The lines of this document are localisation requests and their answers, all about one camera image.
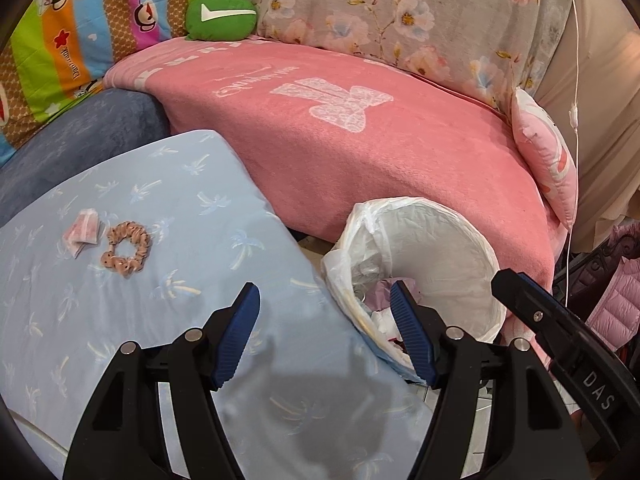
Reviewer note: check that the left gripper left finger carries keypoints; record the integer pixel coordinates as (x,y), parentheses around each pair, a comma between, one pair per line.
(120,434)

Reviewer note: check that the pink white wrapper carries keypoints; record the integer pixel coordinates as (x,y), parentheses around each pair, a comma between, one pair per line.
(83,231)

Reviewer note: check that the white bag-lined trash bin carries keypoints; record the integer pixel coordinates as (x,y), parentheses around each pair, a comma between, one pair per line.
(451,262)

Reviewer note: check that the pink puffer jacket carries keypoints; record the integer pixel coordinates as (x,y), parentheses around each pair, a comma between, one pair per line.
(615,318)

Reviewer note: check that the pink white small pillow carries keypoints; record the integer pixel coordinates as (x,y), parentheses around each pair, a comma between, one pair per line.
(543,147)

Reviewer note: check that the pink dotted scrunchie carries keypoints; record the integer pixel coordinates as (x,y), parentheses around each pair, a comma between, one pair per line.
(128,245)

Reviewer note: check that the blue-grey velvet cushion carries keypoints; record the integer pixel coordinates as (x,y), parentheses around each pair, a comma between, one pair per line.
(111,122)

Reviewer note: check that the pink blanket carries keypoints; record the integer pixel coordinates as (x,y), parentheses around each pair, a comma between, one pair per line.
(319,132)

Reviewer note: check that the grey floral quilt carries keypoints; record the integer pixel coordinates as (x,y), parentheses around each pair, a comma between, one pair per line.
(481,48)

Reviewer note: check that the colourful monkey striped pillow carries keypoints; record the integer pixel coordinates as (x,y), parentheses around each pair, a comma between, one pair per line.
(61,49)

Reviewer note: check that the green checkmark plush cushion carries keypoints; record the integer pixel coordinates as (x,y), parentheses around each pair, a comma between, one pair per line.
(220,20)

